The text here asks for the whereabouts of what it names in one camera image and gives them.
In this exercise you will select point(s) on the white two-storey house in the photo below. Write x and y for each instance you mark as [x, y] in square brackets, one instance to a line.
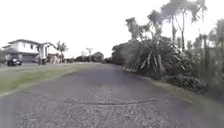
[25, 50]

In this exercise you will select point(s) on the dense bushes and palm trees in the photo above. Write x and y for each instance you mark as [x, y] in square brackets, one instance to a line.
[166, 56]

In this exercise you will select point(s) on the distant dark trees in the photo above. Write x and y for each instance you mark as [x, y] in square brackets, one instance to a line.
[90, 57]

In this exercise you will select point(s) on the small palm tree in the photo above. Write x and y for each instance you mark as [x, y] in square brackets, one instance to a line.
[61, 48]

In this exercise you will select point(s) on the grass verge beside bushes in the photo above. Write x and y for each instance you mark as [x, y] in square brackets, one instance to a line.
[186, 96]

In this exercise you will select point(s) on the grey asphalt path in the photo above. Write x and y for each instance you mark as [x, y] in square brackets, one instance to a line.
[100, 96]

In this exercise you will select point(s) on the dark parked car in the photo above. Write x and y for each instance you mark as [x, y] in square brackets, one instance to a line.
[14, 61]

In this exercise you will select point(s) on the grass strip with road edge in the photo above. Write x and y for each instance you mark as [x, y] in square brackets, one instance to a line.
[30, 75]

